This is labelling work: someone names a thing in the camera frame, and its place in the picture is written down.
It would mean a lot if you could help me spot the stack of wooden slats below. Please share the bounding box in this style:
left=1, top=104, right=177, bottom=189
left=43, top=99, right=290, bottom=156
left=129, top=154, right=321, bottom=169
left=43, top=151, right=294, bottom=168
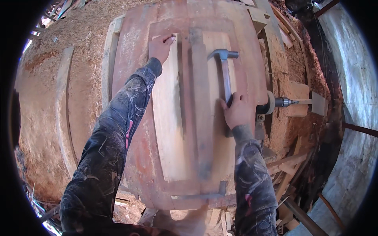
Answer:
left=270, top=5, right=303, bottom=49

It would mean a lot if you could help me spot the person's left hand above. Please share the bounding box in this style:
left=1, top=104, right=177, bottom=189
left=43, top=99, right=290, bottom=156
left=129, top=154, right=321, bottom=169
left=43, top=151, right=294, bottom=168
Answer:
left=148, top=34, right=177, bottom=65

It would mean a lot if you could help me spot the motor with drill chuck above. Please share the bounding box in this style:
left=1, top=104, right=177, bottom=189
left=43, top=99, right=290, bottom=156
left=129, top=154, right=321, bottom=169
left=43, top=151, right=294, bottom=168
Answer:
left=255, top=90, right=300, bottom=116

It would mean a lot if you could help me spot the narrow light wooden plank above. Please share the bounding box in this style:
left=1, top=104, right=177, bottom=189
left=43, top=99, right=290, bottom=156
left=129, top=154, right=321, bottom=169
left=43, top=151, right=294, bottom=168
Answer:
left=202, top=31, right=237, bottom=193

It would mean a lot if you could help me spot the grey metal jig bar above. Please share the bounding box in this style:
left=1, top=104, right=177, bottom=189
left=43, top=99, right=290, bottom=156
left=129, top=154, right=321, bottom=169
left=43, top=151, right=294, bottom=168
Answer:
left=189, top=28, right=215, bottom=181

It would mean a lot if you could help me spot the grey block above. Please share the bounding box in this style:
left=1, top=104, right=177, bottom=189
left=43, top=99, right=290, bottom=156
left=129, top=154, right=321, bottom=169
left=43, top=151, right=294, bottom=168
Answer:
left=311, top=91, right=327, bottom=116

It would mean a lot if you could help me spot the light wooden block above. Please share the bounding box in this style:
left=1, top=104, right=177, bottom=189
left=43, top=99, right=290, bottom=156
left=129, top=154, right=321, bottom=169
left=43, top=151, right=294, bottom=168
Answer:
left=286, top=81, right=311, bottom=117

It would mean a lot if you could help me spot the rusty metal rod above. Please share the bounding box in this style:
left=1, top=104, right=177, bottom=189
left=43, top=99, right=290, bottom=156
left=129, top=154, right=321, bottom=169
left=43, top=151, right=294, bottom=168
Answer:
left=318, top=193, right=345, bottom=231
left=342, top=122, right=378, bottom=138

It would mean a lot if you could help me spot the square wooden block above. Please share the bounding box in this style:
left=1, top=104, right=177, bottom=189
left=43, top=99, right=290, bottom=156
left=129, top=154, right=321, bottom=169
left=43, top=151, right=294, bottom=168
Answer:
left=246, top=6, right=271, bottom=33

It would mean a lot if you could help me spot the pile of wood scraps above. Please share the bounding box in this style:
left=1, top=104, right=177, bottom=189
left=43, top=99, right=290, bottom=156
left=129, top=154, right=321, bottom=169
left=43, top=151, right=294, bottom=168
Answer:
left=265, top=136, right=317, bottom=236

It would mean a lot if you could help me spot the dark metal pipe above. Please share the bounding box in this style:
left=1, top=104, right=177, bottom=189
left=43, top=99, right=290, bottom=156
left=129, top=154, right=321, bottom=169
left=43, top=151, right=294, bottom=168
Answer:
left=283, top=197, right=329, bottom=236

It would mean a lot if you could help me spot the person's body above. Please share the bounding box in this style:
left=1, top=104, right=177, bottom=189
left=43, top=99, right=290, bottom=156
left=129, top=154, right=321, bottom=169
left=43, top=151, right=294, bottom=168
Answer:
left=59, top=165, right=181, bottom=236

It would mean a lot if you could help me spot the wide light wooden plank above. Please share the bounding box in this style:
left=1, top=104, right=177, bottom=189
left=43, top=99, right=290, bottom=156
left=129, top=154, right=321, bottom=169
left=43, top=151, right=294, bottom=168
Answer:
left=151, top=33, right=193, bottom=182

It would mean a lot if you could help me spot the steel claw hammer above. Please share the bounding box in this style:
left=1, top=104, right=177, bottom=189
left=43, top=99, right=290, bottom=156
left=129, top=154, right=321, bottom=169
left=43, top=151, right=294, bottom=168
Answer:
left=207, top=49, right=239, bottom=104

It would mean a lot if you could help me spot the person's right hand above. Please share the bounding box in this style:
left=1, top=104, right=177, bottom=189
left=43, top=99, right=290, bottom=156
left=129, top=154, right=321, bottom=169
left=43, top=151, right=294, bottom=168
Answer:
left=219, top=91, right=256, bottom=131

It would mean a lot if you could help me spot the wooden beam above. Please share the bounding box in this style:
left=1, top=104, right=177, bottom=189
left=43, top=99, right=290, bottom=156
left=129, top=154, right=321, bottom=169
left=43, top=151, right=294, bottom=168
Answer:
left=101, top=15, right=126, bottom=110

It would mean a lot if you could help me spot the reddish work table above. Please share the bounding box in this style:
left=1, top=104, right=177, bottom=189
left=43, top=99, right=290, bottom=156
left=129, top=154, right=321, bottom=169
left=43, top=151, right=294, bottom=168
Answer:
left=112, top=0, right=270, bottom=210

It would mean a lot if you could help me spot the long curved wooden plank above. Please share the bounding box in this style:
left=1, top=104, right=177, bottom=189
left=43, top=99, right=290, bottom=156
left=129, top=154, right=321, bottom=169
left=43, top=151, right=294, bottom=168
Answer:
left=55, top=46, right=78, bottom=178

